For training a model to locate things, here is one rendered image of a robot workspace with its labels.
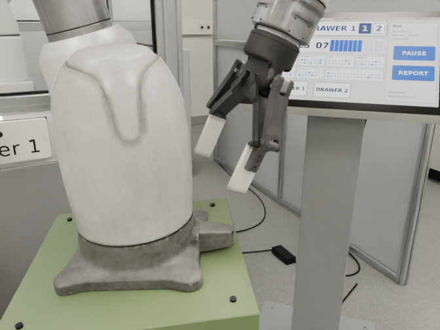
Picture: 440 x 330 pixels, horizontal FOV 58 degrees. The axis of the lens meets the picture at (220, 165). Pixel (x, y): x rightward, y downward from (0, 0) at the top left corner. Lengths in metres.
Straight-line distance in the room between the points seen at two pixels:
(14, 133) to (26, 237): 0.32
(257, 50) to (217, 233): 0.25
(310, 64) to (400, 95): 0.25
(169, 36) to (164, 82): 0.78
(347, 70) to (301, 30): 0.58
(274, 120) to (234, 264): 0.19
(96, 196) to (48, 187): 0.78
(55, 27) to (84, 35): 0.04
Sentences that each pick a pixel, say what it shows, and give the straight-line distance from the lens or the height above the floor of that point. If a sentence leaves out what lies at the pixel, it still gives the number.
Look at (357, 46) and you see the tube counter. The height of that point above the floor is 1.11.
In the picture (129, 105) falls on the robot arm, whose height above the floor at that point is 1.09.
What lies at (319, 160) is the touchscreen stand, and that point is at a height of 0.78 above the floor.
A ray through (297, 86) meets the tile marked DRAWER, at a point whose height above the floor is 1.01.
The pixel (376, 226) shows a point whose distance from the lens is 2.14.
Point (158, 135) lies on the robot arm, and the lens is 0.44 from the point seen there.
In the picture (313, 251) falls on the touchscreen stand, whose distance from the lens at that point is 1.35.
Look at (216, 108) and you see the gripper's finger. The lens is 0.64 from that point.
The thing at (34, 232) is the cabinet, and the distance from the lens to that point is 1.29.
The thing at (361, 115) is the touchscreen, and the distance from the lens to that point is 1.09.
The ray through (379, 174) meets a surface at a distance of 2.06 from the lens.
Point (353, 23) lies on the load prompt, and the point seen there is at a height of 1.17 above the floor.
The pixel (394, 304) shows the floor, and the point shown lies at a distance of 2.00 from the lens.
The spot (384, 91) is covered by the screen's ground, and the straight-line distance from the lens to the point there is 1.10.
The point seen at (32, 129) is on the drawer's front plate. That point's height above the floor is 0.90.
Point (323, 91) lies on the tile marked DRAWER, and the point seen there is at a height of 1.00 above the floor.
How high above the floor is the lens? 1.17
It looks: 20 degrees down
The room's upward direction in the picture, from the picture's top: straight up
